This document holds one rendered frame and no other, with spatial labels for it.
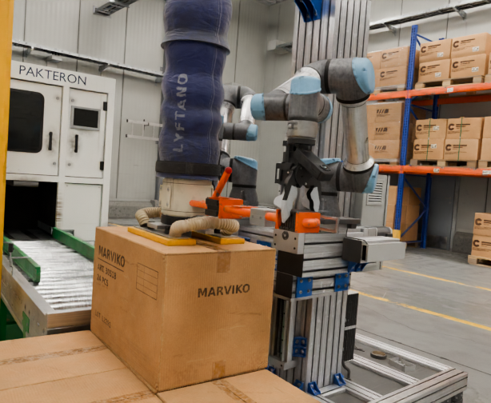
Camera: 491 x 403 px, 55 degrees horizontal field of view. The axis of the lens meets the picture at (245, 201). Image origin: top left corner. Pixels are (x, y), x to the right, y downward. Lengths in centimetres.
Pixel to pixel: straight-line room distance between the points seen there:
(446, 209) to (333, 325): 824
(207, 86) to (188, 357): 86
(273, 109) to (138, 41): 1095
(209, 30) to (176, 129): 34
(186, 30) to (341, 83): 53
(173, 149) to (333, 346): 127
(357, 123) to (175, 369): 100
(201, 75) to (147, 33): 1075
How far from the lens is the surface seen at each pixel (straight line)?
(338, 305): 233
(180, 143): 159
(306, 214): 115
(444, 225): 1045
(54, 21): 1148
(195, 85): 161
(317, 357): 230
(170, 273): 137
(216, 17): 167
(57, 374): 162
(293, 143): 119
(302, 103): 119
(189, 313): 144
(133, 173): 1185
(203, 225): 151
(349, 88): 164
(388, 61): 999
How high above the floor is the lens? 117
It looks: 3 degrees down
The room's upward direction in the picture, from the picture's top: 4 degrees clockwise
